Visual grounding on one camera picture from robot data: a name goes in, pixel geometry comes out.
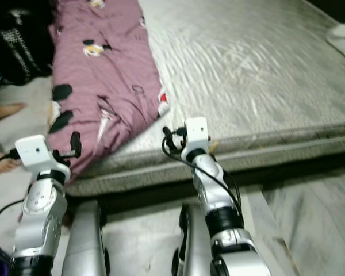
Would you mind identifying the white quilted mattress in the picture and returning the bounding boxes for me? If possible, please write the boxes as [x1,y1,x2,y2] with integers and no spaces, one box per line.
[66,0,345,196]

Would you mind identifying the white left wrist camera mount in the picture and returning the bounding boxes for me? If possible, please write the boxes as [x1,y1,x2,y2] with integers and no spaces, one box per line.
[15,134,71,179]

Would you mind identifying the black printed bag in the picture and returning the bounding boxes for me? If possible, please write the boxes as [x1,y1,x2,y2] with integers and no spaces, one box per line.
[0,7,55,87]

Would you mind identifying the person bare leg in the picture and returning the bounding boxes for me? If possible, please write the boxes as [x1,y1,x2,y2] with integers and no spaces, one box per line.
[0,147,21,174]
[0,101,26,124]

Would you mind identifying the purple cartoon print blanket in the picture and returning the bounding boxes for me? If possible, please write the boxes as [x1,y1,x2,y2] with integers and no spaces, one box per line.
[20,0,170,219]

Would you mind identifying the silver robot left leg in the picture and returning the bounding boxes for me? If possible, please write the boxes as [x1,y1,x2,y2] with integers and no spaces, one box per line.
[63,200,110,276]

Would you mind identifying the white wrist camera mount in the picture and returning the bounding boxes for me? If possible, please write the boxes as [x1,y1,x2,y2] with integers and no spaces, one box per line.
[15,134,71,179]
[185,117,210,156]

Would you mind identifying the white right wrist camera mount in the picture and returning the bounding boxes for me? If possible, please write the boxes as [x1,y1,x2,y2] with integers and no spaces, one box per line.
[185,117,210,156]

